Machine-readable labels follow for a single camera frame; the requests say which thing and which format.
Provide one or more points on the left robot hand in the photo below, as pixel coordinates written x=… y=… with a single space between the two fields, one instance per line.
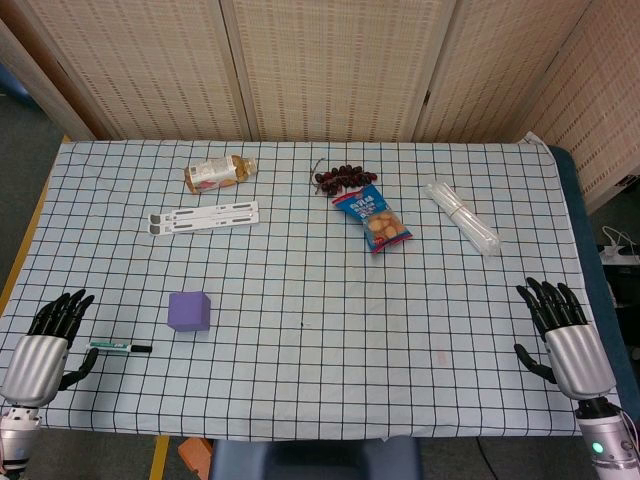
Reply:
x=35 y=360

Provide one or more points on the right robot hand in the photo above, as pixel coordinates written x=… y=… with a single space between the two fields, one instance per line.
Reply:
x=575 y=350

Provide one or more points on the green whiteboard marker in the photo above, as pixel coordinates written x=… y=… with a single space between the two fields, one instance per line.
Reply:
x=119 y=347

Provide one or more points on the purple foam cube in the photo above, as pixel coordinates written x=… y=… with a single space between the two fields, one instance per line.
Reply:
x=189 y=311

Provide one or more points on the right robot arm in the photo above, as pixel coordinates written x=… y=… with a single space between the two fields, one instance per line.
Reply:
x=607 y=440

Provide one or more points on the white power strip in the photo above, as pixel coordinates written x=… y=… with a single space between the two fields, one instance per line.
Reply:
x=620 y=252

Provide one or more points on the clear pack white straws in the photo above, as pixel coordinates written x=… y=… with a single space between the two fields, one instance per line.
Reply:
x=462 y=218

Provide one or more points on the orange box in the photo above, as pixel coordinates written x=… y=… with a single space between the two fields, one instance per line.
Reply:
x=195 y=457

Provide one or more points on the white folding stand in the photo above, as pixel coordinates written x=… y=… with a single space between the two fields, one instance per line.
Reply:
x=204 y=218

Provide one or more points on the blue cookie snack bag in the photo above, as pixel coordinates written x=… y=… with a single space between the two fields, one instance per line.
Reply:
x=377 y=220

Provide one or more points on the plastic bottle amber drink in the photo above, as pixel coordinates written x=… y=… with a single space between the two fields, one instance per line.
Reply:
x=219 y=173

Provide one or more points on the blue checked tablecloth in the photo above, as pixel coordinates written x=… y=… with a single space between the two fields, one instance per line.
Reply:
x=310 y=300

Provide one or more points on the dark blue chair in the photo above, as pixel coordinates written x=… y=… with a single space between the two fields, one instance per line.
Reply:
x=315 y=459

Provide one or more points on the dark red grape bunch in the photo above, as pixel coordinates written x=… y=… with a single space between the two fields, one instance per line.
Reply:
x=345 y=178

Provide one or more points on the beige folding screen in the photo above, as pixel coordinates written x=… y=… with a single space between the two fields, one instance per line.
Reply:
x=320 y=65

